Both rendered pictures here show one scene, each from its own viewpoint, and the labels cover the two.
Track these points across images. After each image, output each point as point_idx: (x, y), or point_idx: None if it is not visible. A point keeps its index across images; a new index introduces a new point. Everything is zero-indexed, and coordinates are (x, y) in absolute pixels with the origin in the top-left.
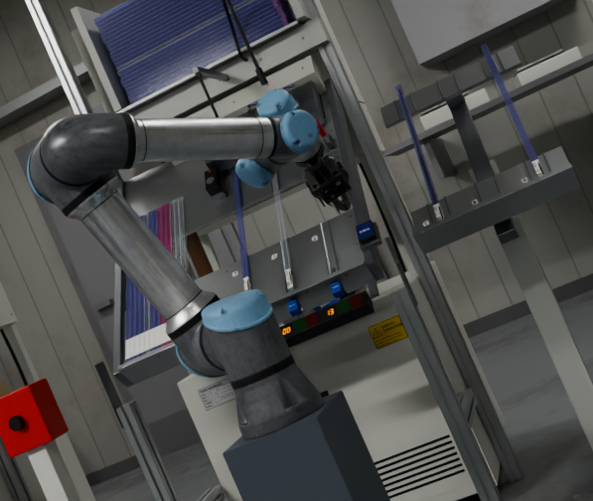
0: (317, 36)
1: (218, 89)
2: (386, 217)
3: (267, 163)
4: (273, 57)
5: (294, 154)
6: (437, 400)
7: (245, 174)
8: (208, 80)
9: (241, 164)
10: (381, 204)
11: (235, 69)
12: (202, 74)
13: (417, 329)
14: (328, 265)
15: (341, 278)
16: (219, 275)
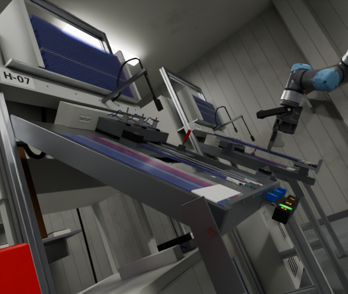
0: (140, 112)
1: (98, 104)
2: (144, 220)
3: (340, 77)
4: (123, 108)
5: None
6: (318, 269)
7: (333, 76)
8: (93, 95)
9: (334, 70)
10: (142, 213)
11: (107, 101)
12: (139, 76)
13: (298, 226)
14: (260, 182)
15: (276, 186)
16: (202, 175)
